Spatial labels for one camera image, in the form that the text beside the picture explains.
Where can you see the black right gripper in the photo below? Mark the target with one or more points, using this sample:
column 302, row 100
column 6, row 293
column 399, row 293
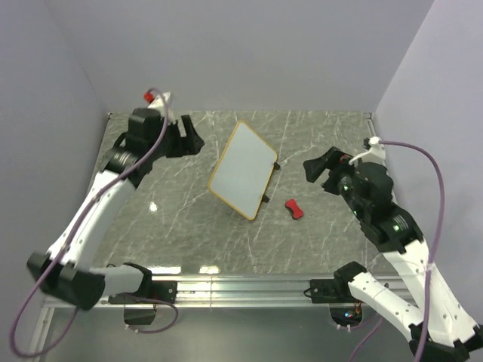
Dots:
column 333, row 159

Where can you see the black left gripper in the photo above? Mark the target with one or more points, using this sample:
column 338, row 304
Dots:
column 190, row 144

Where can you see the red bone shaped eraser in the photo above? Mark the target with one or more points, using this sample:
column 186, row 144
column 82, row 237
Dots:
column 294, row 209

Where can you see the yellow framed whiteboard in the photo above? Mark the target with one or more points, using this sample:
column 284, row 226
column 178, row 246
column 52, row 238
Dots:
column 243, row 171

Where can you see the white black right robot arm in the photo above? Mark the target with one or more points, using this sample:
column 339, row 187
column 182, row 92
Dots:
column 436, row 326

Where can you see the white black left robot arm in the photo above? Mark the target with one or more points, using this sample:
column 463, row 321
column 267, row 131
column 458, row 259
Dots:
column 65, row 271

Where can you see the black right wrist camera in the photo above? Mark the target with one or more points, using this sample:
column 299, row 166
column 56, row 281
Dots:
column 372, row 182

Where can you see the aluminium right side rail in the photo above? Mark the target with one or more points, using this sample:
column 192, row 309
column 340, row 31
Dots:
column 389, row 227

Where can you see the aluminium rail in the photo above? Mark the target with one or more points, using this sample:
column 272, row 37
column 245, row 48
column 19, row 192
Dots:
column 389, row 227
column 200, row 291

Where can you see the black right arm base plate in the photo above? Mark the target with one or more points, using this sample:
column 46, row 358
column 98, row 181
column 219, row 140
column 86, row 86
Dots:
column 329, row 291

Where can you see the aluminium front rail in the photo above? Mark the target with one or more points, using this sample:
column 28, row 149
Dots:
column 200, row 291

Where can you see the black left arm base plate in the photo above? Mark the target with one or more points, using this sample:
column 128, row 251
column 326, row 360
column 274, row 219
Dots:
column 165, row 291

